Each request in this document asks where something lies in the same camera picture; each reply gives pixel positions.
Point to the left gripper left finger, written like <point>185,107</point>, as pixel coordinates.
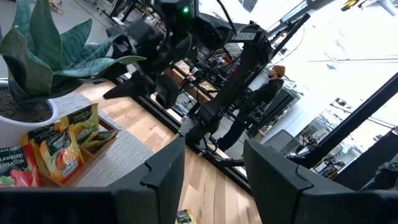
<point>155,186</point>

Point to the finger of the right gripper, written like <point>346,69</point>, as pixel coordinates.
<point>133,87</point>
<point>168,91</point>

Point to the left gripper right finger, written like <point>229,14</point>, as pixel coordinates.
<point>273,186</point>

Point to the green lemon tea bag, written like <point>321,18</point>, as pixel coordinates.
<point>185,217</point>
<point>82,124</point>
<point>99,140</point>

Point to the brown wooden compartment tray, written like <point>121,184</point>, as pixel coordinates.
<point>90,158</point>

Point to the orange mango tea bag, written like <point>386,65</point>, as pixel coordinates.
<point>62,161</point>

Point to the dark foil packet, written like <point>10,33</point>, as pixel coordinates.
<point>37,137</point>

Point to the red strawberry tea bag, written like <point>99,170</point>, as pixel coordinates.
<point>18,174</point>

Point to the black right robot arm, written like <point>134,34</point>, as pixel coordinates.
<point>242,77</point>

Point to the brown wooden workbench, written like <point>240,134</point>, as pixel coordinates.
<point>199,93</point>

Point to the person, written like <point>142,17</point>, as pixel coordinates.
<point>267,91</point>

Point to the green plant in white pot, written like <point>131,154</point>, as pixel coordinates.
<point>40,62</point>

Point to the black equipment stand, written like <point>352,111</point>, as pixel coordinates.
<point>357,118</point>

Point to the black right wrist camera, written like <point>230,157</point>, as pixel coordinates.
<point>127,46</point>

